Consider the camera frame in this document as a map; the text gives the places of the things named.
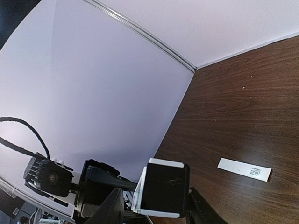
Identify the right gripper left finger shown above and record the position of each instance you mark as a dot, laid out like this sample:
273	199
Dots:
111	211

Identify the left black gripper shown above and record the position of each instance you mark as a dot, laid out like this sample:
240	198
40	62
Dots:
96	182

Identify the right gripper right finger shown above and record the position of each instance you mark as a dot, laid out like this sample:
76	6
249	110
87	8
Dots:
200	211

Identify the white remote control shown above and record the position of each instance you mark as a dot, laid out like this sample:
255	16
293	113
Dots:
162	190

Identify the left aluminium frame post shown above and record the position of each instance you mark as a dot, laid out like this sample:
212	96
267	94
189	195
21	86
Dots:
144	33

